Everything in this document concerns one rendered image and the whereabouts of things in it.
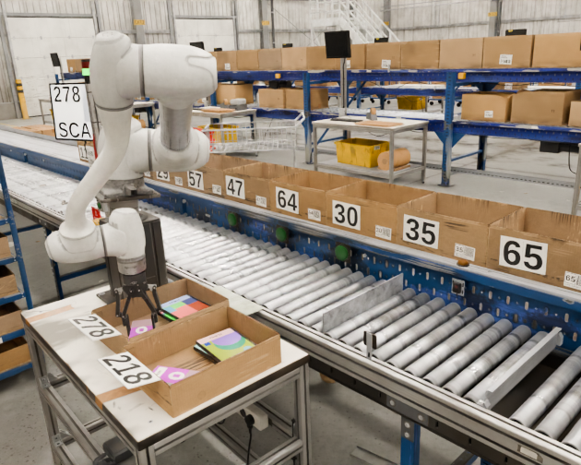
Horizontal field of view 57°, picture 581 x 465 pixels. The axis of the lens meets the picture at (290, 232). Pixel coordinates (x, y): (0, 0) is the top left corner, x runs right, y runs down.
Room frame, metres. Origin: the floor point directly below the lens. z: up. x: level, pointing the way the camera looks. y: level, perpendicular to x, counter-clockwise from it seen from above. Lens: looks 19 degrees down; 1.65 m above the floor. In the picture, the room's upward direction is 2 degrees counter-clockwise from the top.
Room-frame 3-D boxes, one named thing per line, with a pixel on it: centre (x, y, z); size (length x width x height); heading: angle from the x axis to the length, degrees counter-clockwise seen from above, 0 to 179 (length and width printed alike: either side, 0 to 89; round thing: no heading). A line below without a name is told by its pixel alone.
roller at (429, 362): (1.54, -0.51, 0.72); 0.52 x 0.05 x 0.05; 133
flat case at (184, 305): (1.75, 0.38, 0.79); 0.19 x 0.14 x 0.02; 44
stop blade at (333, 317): (1.80, -0.27, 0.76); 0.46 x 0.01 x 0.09; 133
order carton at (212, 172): (3.17, 0.39, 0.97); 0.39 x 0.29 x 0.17; 43
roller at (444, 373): (1.49, -0.55, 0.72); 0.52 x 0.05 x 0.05; 133
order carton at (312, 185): (2.60, -0.14, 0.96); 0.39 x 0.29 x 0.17; 43
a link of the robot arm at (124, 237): (1.64, 0.54, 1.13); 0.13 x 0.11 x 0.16; 113
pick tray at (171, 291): (1.68, 0.46, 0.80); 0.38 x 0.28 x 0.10; 132
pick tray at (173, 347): (1.42, 0.28, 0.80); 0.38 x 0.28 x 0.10; 131
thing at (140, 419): (1.67, 0.50, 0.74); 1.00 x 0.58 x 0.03; 40
